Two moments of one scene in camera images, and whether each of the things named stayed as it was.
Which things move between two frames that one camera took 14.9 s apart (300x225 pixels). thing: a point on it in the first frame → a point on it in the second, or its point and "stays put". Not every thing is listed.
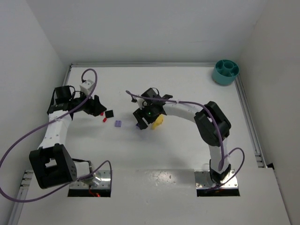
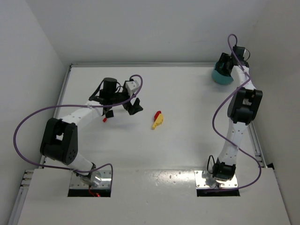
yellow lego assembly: x=158 y=122 stays put
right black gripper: x=142 y=116 → x=224 y=66
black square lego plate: x=109 y=114 stays put
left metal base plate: x=105 y=183 stays put
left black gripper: x=93 y=106 → x=126 y=104
